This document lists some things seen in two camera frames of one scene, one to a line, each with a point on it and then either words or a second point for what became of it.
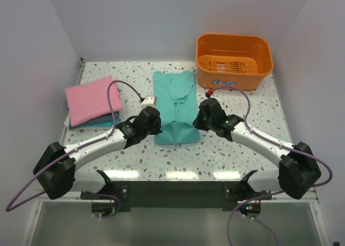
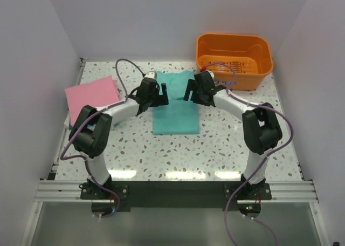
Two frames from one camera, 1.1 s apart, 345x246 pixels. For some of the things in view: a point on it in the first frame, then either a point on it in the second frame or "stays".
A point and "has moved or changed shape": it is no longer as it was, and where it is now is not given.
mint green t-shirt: x=177 y=106 has moved or changed shape
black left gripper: x=157 y=129 -> x=161 y=100
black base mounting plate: x=178 y=196 stays
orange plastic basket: x=233 y=61 stays
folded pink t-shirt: x=87 y=101 stays
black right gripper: x=197 y=123 -> x=192 y=86
